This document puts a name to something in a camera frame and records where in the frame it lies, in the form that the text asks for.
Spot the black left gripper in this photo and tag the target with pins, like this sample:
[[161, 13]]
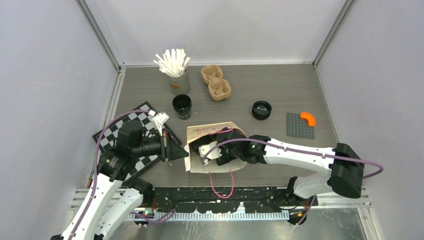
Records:
[[170, 149]]

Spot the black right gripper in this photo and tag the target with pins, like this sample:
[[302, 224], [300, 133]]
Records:
[[226, 157]]

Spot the paper bag with pink handles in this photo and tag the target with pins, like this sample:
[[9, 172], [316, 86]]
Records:
[[193, 163]]

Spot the brown cardboard cup carrier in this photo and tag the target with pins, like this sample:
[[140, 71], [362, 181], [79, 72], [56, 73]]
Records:
[[218, 87]]

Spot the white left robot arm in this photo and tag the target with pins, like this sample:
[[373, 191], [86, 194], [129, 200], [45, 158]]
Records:
[[92, 221]]

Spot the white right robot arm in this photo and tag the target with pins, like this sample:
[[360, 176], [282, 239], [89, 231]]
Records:
[[335, 169]]

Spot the stack of black cups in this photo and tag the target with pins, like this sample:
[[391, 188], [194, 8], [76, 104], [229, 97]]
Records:
[[182, 104]]

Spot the grey lego baseplate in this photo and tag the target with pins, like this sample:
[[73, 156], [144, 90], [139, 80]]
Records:
[[297, 127]]

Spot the grey straw holder cup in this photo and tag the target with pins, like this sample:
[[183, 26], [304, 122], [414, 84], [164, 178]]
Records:
[[180, 85]]

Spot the black white chessboard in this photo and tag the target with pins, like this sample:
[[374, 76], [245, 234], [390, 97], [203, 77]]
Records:
[[129, 168]]

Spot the orange small object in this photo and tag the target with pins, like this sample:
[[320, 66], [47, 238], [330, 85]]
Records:
[[309, 118]]

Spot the white paper straws bundle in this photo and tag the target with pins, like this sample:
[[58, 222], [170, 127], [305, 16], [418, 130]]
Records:
[[173, 62]]

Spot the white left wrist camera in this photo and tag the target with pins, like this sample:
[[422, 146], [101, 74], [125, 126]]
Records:
[[158, 120]]

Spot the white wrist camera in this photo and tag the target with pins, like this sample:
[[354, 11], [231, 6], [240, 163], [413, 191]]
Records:
[[209, 152], [158, 120]]

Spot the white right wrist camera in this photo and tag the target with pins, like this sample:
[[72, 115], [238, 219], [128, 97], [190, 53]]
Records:
[[209, 152]]

